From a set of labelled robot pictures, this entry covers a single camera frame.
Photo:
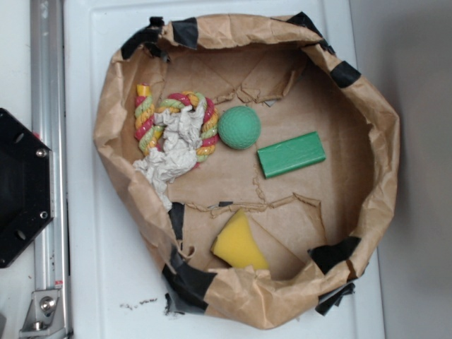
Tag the yellow sponge piece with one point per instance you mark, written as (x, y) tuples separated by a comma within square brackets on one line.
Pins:
[(236, 245)]

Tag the crumpled white paper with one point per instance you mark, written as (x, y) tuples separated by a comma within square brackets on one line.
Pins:
[(178, 155)]

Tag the multicolour rope toy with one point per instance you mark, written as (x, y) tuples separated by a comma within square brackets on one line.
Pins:
[(147, 133)]

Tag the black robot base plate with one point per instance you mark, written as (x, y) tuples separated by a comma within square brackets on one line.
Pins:
[(26, 189)]

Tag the brown paper bag bin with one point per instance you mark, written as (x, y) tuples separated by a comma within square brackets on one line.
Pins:
[(316, 226)]

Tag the white tray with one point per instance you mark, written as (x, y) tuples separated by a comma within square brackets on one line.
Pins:
[(117, 290)]

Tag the aluminium extrusion rail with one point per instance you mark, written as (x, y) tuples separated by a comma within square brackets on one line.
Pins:
[(51, 246)]

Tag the green dimpled ball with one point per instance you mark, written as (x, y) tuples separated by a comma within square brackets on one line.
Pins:
[(239, 127)]

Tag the metal corner bracket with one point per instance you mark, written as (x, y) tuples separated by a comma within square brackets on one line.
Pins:
[(45, 315)]

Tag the green rectangular block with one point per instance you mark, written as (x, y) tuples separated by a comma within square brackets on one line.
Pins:
[(292, 154)]

